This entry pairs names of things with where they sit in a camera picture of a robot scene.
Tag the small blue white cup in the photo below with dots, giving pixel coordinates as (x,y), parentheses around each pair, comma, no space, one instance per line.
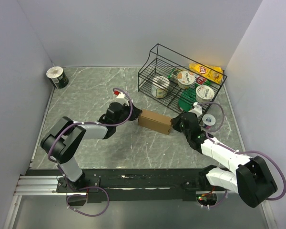
(208,121)

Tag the black chip can white lid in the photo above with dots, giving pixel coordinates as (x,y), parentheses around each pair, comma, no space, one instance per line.
(57,77)

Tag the black wire basket rack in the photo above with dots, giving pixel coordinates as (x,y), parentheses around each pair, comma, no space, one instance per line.
(161,60)

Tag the yogurt cup upper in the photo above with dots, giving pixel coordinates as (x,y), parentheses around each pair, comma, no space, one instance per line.
(185,79)

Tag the yogurt cup lower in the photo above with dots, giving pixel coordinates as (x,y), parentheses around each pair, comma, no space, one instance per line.
(204,93)

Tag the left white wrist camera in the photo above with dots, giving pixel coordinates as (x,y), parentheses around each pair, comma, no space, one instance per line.
(119,95)

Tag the aluminium rail frame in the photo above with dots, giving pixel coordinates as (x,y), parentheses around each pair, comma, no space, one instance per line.
(30,186)

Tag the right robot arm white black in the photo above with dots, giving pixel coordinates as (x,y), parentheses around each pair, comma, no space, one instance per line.
(236,167)

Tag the brown cardboard box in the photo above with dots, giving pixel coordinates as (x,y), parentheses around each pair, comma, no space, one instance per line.
(154,121)

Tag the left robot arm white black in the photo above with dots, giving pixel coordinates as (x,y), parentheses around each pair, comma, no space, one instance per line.
(62,141)

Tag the yellow chips bag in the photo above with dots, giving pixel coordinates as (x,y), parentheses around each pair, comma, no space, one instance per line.
(211,73)

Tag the wrapped toilet paper roll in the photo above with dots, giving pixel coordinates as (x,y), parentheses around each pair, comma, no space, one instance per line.
(160,87)

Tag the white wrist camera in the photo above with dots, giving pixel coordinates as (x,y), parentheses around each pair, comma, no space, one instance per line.
(119,95)
(196,109)

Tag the yogurt cup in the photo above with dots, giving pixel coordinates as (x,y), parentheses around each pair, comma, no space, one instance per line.
(185,79)
(204,93)

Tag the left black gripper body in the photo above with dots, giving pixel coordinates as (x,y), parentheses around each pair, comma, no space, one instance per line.
(126,111)

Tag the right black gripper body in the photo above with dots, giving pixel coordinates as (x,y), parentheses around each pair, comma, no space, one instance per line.
(184,131)

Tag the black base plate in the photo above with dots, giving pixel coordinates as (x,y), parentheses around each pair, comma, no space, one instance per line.
(99,185)

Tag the green snack package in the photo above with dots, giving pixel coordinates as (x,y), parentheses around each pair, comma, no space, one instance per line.
(187,99)

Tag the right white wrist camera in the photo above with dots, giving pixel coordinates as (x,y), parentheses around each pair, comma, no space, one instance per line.
(196,109)

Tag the red green snack packet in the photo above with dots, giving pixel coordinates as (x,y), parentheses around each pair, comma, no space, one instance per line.
(199,80)

